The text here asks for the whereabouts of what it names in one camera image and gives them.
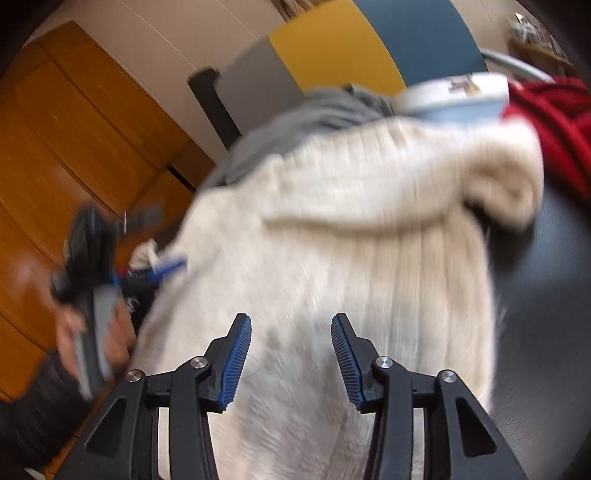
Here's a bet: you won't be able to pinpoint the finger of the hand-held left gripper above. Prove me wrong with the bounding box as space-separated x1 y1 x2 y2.
148 257 188 284

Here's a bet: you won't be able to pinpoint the grey panel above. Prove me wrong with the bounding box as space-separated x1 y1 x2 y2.
219 34 308 139

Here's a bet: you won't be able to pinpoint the person's left hand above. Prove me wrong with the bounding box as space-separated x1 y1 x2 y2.
54 298 138 385

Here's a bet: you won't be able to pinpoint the yellow panel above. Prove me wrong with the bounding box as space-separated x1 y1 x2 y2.
268 0 407 99

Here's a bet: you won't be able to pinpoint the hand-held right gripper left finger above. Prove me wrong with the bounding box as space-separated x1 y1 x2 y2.
55 313 254 480

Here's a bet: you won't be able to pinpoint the wooden wardrobe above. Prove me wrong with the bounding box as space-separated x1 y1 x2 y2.
0 21 218 402

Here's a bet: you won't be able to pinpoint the white knit sweater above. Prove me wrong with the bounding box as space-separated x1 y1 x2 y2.
124 115 546 480

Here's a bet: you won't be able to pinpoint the person's left forearm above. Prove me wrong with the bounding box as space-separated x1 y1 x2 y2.
0 348 95 478

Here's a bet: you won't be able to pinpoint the blue panel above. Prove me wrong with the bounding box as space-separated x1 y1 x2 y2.
355 0 489 88

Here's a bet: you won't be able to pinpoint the wooden shelf with clutter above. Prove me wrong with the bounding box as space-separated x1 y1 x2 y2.
505 13 572 70

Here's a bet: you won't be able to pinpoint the white printed garment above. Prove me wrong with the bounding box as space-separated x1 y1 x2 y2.
394 73 511 126

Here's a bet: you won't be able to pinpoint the grey garment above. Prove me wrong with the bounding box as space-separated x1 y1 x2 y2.
198 85 398 190

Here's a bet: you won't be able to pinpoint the red knit garment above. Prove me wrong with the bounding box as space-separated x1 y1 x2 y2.
501 76 591 201

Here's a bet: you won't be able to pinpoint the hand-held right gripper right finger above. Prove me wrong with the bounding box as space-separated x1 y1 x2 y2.
331 313 529 480

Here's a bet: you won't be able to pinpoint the white curved tube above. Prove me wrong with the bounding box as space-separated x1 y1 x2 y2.
480 48 557 84

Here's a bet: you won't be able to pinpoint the black panel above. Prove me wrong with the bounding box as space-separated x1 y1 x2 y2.
187 67 243 151

